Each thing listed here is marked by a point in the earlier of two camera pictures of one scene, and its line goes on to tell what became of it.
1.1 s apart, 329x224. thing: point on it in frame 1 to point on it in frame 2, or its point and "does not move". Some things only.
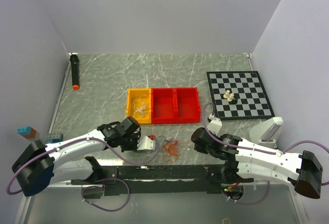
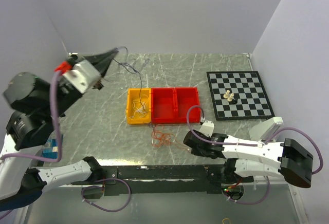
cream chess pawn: x=230 y=99 does not move
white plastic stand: x=266 y=132 does not move
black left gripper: x=136 y=135 to x=103 y=60
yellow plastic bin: x=139 y=105 does not move
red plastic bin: x=163 y=105 does not move
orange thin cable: x=170 y=149 to x=159 y=138
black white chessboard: x=247 y=88 does not move
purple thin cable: x=157 y=137 to x=141 y=85
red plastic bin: x=187 y=109 does not move
